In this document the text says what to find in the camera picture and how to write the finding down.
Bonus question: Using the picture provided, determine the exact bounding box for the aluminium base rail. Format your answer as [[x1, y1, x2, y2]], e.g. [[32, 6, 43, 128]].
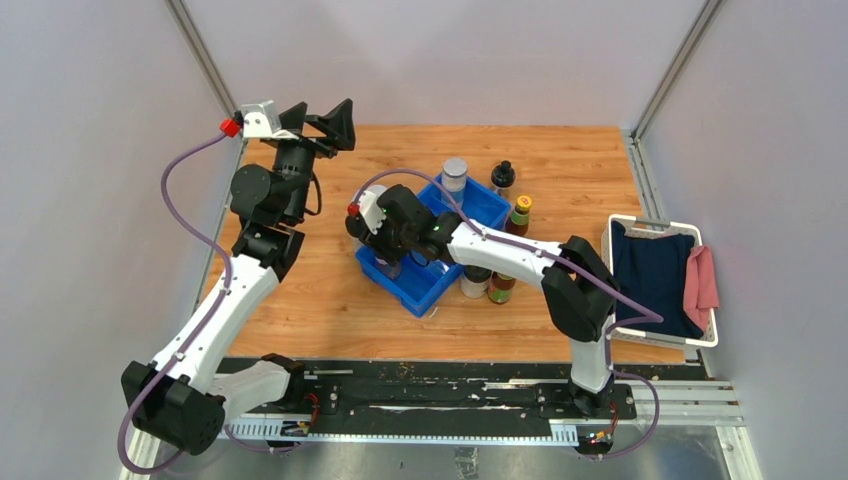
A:
[[131, 358, 762, 479]]

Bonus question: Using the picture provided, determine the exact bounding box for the red cap sauce bottle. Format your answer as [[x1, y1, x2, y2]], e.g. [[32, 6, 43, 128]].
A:
[[504, 195, 533, 236]]

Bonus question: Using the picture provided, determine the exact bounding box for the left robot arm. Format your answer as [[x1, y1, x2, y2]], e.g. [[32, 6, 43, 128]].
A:
[[117, 99, 356, 460]]

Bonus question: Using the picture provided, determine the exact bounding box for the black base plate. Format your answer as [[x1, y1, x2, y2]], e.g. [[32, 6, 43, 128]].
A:
[[253, 359, 637, 441]]

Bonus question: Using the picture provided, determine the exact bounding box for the aluminium frame post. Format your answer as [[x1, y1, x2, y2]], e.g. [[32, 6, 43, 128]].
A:
[[631, 0, 725, 143], [164, 0, 238, 119]]

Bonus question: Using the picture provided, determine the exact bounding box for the purple cable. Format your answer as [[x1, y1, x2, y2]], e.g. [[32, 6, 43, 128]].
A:
[[347, 168, 665, 462], [117, 117, 303, 476]]

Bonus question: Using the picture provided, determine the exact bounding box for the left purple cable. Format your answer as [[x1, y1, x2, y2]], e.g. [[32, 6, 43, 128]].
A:
[[117, 117, 303, 476]]

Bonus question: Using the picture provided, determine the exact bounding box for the pink cloth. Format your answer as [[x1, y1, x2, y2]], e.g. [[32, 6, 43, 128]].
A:
[[682, 245, 720, 333]]

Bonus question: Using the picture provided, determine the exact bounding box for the dark blue cloth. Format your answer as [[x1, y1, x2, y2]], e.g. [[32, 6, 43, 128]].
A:
[[611, 221, 703, 339]]

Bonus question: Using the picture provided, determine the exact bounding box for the black lid jar right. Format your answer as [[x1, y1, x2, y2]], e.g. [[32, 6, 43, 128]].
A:
[[460, 265, 492, 299]]

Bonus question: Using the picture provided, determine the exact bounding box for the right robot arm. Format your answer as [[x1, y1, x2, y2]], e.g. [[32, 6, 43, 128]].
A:
[[345, 185, 619, 418]]

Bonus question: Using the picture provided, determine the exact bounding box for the black lid jar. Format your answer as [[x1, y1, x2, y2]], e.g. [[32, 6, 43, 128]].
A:
[[460, 265, 492, 299], [358, 184, 387, 209]]

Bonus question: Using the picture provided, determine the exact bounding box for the yellow cap sauce bottle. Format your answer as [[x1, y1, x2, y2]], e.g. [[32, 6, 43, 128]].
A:
[[487, 272, 517, 304]]

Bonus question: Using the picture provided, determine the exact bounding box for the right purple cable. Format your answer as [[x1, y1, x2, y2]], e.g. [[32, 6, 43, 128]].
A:
[[347, 168, 665, 462]]

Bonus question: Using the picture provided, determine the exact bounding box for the black lid jar left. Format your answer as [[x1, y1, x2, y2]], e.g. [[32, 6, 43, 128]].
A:
[[358, 184, 387, 209]]

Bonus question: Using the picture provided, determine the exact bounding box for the left aluminium frame post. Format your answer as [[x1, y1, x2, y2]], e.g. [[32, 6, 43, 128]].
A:
[[164, 0, 238, 119]]

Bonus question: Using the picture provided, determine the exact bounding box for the silver lid blue label jar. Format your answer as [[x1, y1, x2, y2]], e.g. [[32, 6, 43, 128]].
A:
[[441, 157, 468, 207]]

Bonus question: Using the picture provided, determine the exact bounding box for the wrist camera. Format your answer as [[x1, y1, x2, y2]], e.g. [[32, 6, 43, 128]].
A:
[[239, 100, 297, 140], [356, 199, 386, 235]]

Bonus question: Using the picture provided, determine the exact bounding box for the black cap soy bottle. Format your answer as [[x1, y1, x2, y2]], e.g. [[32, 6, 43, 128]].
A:
[[490, 160, 516, 200]]

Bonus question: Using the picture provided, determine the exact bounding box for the right aluminium frame post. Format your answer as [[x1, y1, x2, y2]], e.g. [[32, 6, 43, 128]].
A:
[[631, 0, 725, 143]]

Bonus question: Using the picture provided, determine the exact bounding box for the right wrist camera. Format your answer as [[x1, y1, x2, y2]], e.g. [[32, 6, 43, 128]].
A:
[[356, 199, 386, 235]]

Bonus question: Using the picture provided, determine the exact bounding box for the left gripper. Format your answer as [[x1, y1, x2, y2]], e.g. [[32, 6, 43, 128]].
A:
[[272, 99, 353, 223]]

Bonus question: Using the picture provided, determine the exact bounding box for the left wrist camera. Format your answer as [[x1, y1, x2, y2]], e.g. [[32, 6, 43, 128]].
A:
[[239, 100, 297, 140]]

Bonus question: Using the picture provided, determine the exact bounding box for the silver lid millet jar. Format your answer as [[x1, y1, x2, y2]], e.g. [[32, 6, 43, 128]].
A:
[[375, 258, 402, 280]]

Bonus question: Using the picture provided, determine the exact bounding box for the blue divided plastic bin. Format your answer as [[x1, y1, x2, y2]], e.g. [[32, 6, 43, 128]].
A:
[[355, 177, 511, 317]]

